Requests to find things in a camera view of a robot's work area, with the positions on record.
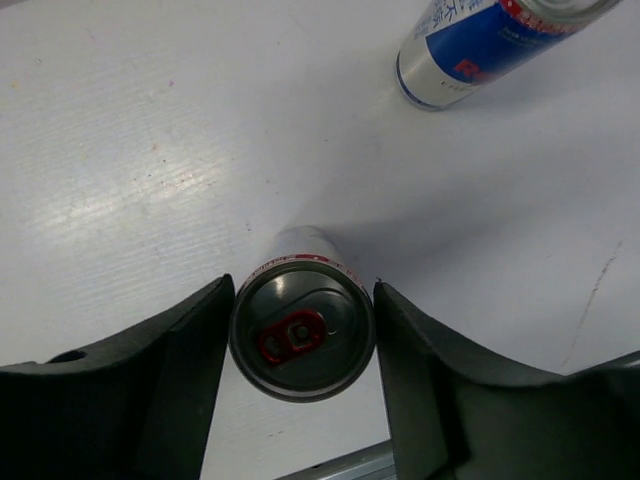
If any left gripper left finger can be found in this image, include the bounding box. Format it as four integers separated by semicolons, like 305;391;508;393
1;275;235;479

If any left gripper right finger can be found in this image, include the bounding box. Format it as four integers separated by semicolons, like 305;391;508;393
374;282;639;479

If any energy drink can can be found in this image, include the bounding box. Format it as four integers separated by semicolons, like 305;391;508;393
395;0;619;110
229;226;375;403

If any aluminium front rail frame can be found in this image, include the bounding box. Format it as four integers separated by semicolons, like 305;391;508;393
279;441;397;480

